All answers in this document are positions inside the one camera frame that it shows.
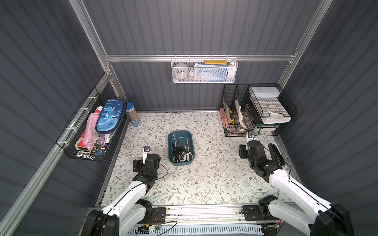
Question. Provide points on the blue white box in basket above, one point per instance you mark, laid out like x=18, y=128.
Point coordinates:
x=210, y=73

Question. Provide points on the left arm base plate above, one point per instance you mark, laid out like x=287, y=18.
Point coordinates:
x=154, y=215

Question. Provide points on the blue shark pencil case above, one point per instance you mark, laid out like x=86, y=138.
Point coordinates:
x=110, y=116

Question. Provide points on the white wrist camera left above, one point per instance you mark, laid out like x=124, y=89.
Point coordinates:
x=146, y=151

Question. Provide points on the colored pencil tube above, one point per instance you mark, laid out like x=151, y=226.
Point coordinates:
x=132, y=114

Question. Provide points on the white tape roll in basket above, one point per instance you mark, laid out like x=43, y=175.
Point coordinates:
x=180, y=71

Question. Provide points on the black wire desk organizer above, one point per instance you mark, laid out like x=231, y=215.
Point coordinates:
x=239, y=115

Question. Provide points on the black wire side basket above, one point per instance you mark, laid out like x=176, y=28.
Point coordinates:
x=71, y=139

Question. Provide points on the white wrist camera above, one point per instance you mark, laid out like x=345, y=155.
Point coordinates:
x=146, y=151
x=251, y=136

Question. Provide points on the teal plastic storage box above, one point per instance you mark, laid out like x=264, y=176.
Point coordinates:
x=185, y=139

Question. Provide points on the white wire wall basket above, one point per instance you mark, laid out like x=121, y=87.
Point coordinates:
x=231, y=75

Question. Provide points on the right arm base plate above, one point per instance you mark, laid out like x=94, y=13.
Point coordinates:
x=256, y=213

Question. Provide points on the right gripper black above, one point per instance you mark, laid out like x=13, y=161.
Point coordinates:
x=242, y=151

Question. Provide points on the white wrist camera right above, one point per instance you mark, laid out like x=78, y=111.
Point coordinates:
x=251, y=136

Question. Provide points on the yellow case in basket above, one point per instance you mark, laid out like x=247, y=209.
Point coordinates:
x=215, y=62

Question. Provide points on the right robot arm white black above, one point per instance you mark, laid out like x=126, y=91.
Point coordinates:
x=316, y=216

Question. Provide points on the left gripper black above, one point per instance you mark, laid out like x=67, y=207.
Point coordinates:
x=137, y=166

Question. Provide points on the cream kitchen scissors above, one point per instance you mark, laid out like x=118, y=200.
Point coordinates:
x=187, y=154

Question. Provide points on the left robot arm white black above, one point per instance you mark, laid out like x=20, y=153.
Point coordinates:
x=129, y=208

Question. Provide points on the pink pencil case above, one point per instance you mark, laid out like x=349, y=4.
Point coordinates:
x=90, y=134

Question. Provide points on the tape roll on tray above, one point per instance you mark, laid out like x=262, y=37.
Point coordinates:
x=273, y=109

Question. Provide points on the large black scissors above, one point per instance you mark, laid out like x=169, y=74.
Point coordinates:
x=177, y=151

